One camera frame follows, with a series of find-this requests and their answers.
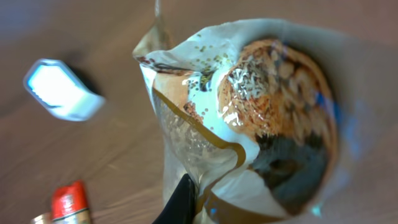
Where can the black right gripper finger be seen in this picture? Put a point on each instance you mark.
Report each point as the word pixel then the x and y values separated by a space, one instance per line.
pixel 180 209

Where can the red orange pasta package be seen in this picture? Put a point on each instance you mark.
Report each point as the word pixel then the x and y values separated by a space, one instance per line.
pixel 70 206

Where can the beige plastic pouch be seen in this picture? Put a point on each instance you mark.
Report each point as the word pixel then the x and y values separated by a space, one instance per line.
pixel 259 115

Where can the white tube gold cap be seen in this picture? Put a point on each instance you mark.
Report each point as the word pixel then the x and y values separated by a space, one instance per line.
pixel 44 218

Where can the white barcode scanner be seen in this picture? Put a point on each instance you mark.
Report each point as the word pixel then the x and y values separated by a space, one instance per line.
pixel 56 87

